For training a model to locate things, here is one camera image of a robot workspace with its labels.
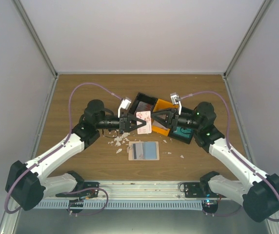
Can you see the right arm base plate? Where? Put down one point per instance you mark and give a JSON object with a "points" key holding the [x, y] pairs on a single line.
{"points": [[209, 200]]}

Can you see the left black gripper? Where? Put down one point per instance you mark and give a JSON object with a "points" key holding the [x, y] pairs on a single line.
{"points": [[127, 126]]}

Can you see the grey slotted cable duct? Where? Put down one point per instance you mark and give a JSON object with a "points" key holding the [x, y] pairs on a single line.
{"points": [[124, 204]]}

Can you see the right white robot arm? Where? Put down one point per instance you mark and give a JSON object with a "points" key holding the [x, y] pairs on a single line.
{"points": [[257, 192]]}

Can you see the black bin left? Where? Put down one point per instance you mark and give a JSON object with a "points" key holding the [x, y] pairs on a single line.
{"points": [[145, 98]]}

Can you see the beige leather card holder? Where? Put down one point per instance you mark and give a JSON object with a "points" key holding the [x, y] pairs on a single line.
{"points": [[151, 151]]}

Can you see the black bin right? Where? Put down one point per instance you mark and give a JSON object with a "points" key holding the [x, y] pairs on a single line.
{"points": [[186, 140]]}

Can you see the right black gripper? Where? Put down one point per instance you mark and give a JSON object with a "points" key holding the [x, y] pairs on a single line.
{"points": [[172, 117]]}

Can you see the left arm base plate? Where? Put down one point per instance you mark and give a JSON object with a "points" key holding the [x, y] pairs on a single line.
{"points": [[82, 192]]}

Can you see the red circle cards stack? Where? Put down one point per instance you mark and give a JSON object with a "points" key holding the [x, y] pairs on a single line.
{"points": [[143, 106]]}

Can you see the aluminium rail frame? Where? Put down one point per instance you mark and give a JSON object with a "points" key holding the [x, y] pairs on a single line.
{"points": [[135, 190]]}

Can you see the yellow bin middle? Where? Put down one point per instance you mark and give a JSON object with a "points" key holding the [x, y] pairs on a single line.
{"points": [[156, 127]]}

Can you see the black bin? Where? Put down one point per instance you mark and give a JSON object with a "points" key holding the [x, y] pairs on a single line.
{"points": [[186, 140], [145, 98]]}

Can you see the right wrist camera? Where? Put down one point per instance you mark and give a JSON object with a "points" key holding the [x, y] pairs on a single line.
{"points": [[176, 100]]}

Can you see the white blossom VIP card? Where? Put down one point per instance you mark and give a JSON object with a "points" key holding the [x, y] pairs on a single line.
{"points": [[138, 151]]}

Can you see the teal cards stack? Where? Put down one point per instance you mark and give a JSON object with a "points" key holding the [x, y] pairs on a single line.
{"points": [[183, 132]]}

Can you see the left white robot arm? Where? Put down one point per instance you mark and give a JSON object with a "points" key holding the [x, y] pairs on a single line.
{"points": [[29, 183]]}

